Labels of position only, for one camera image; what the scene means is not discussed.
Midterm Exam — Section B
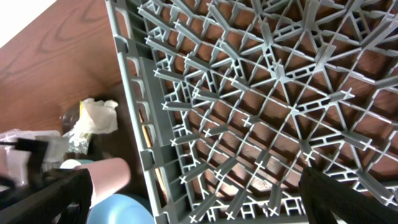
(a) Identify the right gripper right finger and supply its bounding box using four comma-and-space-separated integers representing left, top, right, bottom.
298, 167, 397, 224

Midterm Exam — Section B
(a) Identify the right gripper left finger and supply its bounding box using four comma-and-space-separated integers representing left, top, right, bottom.
1, 169, 93, 224

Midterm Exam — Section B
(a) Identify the pink cup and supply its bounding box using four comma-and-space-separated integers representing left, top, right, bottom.
75, 158, 131, 208

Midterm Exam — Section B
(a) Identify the large blue plate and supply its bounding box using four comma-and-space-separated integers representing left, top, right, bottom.
86, 194, 155, 224

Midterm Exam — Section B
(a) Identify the white napkin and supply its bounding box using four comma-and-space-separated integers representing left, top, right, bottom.
73, 98, 119, 134

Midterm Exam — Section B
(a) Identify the yellow green wrapper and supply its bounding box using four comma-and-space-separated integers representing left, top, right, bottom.
79, 101, 85, 118

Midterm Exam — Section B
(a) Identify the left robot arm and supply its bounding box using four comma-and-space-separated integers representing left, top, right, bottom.
1, 138, 49, 208

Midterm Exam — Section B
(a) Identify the grey plastic dishwasher rack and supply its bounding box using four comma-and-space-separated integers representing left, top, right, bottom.
106, 0, 397, 223

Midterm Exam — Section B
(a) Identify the small blue rice dish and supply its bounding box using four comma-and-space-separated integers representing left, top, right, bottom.
60, 159, 93, 169

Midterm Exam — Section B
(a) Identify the clear plastic bin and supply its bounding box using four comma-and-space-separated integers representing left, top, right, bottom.
0, 129, 62, 190

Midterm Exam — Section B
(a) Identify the brown serving tray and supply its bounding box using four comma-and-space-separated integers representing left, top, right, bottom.
64, 84, 152, 211

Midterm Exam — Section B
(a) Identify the right wooden chopstick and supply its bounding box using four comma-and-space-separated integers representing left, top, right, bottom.
155, 168, 168, 202

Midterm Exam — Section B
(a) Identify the wooden chopstick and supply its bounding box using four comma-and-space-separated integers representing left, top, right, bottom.
139, 113, 152, 147
155, 168, 168, 202

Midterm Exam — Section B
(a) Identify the left wooden chopstick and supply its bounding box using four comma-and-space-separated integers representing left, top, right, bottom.
139, 113, 152, 147

